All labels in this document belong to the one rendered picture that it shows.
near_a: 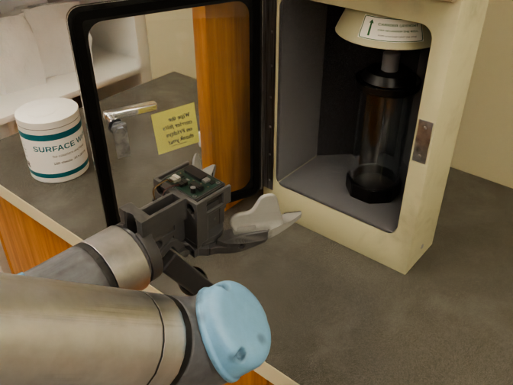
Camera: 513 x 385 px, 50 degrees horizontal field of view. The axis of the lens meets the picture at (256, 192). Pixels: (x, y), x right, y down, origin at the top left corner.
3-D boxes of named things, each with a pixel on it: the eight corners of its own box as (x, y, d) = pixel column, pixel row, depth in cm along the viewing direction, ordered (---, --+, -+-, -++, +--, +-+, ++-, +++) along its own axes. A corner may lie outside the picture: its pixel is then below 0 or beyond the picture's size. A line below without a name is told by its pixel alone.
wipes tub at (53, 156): (68, 148, 132) (55, 91, 124) (101, 166, 126) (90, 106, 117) (19, 170, 124) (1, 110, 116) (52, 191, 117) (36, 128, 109)
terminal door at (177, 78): (261, 192, 108) (262, -19, 85) (109, 240, 95) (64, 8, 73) (259, 191, 108) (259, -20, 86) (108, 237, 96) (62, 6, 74)
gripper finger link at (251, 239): (271, 238, 62) (194, 247, 61) (270, 248, 63) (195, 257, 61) (262, 213, 66) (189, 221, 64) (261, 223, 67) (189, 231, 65)
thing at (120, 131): (131, 156, 87) (127, 124, 84) (118, 160, 86) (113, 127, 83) (127, 151, 88) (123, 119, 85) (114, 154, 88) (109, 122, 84)
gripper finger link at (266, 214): (311, 196, 62) (231, 204, 60) (306, 236, 65) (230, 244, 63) (304, 181, 64) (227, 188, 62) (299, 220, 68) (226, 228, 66)
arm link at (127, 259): (124, 320, 55) (78, 279, 59) (159, 296, 58) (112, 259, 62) (116, 265, 51) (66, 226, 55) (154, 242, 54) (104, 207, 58)
